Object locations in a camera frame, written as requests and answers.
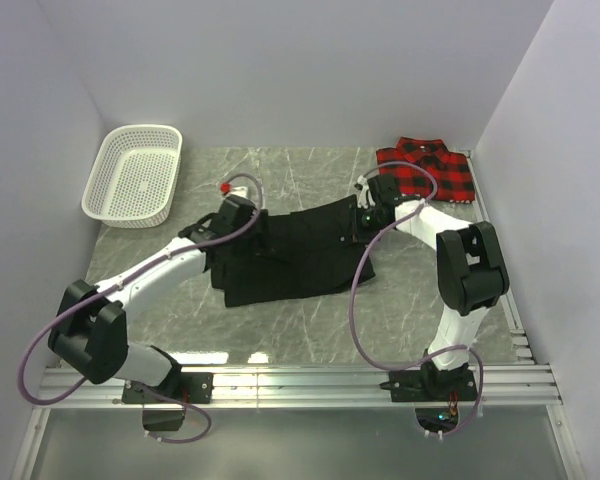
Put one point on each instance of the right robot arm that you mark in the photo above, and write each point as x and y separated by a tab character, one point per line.
470	268

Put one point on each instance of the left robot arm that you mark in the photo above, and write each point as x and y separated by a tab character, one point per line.
92	330

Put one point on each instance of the white perforated plastic basket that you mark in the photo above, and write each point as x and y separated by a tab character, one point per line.
134	176

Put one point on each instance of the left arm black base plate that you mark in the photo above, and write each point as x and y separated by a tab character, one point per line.
190	387

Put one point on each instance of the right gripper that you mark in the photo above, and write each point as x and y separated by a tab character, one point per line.
361	236

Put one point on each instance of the black long sleeve shirt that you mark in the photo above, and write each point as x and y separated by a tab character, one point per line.
303	254

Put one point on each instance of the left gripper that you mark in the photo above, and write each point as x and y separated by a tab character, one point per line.
253	234

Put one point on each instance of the black box under rail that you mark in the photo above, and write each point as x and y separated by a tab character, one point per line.
162	420

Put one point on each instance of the aluminium rail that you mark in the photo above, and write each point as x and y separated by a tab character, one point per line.
520	342
311	386

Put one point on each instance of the red black plaid shirt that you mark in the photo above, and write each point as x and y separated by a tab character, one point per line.
450	170

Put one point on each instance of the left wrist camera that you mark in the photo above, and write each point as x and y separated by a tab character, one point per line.
227	189

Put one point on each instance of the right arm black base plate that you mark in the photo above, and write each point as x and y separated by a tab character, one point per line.
410	386

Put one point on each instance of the aluminium front rail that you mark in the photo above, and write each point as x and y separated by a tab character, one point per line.
311	386

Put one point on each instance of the aluminium right side rail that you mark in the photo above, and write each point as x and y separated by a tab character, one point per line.
520	342

